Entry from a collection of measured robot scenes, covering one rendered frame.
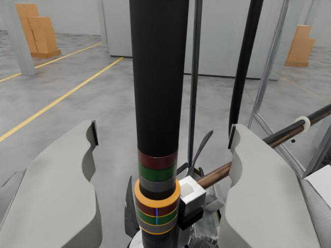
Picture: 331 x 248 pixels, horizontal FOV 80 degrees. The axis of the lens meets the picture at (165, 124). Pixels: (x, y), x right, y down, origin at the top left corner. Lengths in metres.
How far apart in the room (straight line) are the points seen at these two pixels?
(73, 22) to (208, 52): 10.15
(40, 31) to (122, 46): 2.67
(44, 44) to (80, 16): 6.06
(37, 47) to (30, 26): 0.67
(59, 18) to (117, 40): 7.49
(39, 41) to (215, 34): 5.81
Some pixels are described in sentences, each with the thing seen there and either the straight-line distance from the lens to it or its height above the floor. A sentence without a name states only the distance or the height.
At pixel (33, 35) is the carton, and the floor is 0.68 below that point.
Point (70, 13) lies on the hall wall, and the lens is 14.32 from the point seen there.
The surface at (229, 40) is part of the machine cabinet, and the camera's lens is 5.67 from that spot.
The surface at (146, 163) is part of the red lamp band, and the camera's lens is 0.16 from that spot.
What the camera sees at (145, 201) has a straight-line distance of 0.19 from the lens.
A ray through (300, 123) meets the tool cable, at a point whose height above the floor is 1.54.
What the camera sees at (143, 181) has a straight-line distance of 0.17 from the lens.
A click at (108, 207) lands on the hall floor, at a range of 2.17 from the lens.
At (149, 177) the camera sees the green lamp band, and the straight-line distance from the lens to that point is 0.16.
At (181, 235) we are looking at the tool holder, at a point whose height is 1.48.
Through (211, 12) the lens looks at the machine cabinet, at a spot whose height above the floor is 1.56.
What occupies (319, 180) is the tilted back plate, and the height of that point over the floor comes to 1.33.
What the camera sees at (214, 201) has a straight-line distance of 0.75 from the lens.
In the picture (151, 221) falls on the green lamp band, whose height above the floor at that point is 1.54.
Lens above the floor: 1.71
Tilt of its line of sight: 31 degrees down
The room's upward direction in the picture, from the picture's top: 2 degrees clockwise
